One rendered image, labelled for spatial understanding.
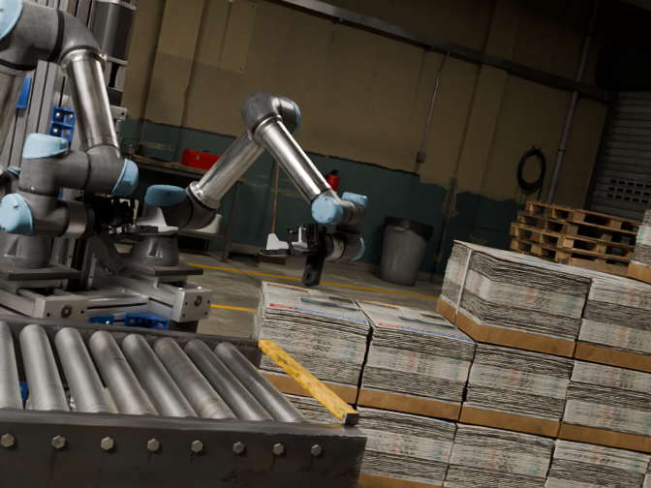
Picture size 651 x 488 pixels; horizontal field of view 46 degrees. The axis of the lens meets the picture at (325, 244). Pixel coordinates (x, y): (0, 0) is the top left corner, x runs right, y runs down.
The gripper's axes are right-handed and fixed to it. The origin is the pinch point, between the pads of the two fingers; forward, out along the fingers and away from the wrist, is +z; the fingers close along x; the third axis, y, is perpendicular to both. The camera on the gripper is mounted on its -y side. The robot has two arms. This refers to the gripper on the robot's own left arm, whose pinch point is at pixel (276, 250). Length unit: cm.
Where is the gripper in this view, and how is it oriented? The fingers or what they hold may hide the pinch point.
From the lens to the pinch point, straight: 199.5
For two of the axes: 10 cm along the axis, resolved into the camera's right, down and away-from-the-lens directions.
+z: -6.1, -0.5, -7.9
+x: 7.9, -1.7, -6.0
